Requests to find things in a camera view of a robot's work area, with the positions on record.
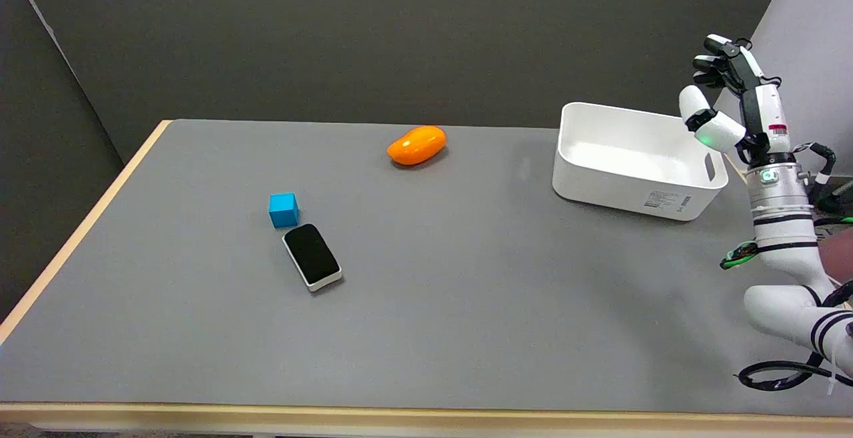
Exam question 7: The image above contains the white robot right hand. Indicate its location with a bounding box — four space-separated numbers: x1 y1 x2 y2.
678 33 798 169

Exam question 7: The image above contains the black and white phone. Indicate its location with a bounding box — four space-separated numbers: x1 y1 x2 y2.
282 223 343 292

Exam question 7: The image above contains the black chair caster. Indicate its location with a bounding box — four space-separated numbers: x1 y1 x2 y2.
818 181 853 215

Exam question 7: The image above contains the white plastic storage bin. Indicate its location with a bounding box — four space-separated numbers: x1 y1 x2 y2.
552 102 729 221

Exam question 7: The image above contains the gray table mat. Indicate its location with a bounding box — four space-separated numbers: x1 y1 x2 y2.
0 119 853 417

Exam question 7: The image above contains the orange mango toy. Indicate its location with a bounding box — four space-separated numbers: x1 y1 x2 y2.
387 125 447 166

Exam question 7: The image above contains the blue cube block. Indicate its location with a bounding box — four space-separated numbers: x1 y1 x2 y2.
269 193 300 229

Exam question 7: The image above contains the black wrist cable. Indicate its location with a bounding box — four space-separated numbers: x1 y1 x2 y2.
793 143 838 189

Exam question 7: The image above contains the green cable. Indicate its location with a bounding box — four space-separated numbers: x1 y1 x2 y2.
720 241 760 270

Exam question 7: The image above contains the black cable loop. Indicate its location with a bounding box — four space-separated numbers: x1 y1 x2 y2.
736 351 853 392

